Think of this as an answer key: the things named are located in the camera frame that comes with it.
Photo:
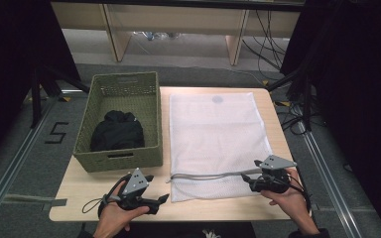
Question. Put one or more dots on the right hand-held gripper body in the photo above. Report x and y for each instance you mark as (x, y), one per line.
(271, 180)

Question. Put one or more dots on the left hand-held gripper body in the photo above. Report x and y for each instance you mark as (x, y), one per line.
(135, 183)

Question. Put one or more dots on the black garment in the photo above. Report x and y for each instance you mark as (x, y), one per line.
(117, 134)

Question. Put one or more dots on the white mesh laundry bag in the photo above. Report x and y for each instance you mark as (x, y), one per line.
(215, 132)

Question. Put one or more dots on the green woven basket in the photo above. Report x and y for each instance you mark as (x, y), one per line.
(89, 155)

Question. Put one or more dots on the person's right hand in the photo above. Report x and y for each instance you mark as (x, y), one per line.
(294, 203)

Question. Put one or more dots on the person's left hand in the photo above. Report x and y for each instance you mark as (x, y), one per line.
(112, 219)

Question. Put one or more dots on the person's dark clothing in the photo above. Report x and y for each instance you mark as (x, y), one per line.
(178, 231)

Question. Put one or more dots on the black metal stand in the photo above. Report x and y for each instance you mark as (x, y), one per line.
(36, 99)
(306, 99)

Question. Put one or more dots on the grey tape strip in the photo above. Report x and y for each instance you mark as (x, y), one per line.
(23, 199)

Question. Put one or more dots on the black curtain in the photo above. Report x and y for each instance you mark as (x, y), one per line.
(10, 66)
(360, 99)

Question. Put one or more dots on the light wooden desk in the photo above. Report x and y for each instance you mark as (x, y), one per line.
(178, 23)

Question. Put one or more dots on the metal floor rail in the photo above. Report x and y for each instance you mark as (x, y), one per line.
(16, 158)
(330, 178)

